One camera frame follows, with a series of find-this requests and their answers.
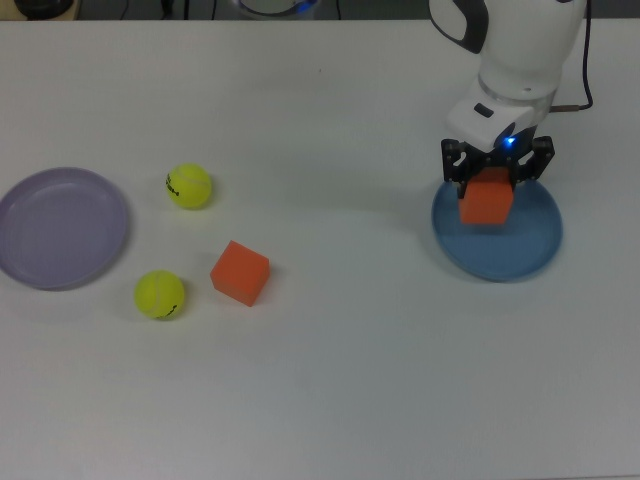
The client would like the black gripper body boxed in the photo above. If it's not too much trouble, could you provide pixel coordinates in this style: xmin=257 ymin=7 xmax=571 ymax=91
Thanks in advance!
xmin=473 ymin=123 xmax=541 ymax=172

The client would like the orange foam cube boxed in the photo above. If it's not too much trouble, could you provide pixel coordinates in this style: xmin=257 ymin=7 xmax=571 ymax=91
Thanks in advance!
xmin=209 ymin=239 xmax=272 ymax=308
xmin=458 ymin=168 xmax=515 ymax=226

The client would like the yellow tennis ball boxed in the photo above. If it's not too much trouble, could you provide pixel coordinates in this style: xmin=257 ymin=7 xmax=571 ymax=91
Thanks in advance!
xmin=133 ymin=270 xmax=187 ymax=321
xmin=164 ymin=162 xmax=213 ymax=211

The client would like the blue plastic plate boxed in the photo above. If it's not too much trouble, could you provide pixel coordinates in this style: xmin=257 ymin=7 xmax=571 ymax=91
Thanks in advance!
xmin=430 ymin=174 xmax=565 ymax=283

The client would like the purple plastic plate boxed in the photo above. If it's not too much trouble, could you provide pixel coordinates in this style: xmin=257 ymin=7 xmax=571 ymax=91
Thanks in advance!
xmin=0 ymin=166 xmax=133 ymax=292

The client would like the black rounded object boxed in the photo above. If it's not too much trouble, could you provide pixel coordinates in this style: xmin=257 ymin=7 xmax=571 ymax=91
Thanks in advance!
xmin=13 ymin=0 xmax=80 ymax=20

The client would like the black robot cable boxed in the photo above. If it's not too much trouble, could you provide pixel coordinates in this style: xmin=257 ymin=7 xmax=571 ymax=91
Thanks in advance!
xmin=549 ymin=0 xmax=596 ymax=114

